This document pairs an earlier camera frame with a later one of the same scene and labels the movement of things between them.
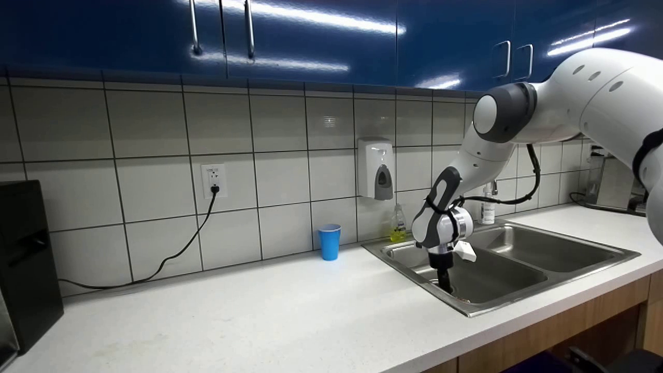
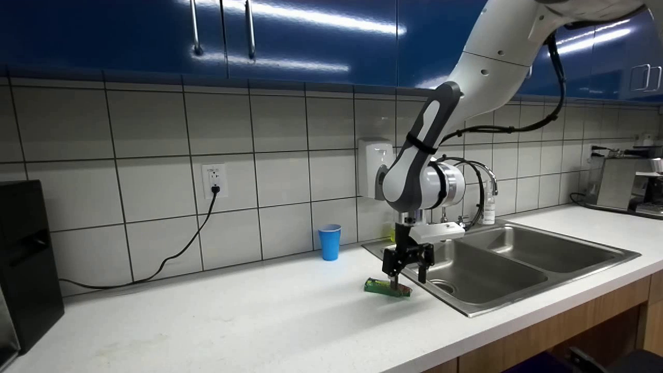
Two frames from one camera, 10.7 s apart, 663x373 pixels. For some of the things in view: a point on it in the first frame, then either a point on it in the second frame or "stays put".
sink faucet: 490,210 stays put
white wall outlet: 215,175 stays put
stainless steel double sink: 512,263 stays put
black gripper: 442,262 → 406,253
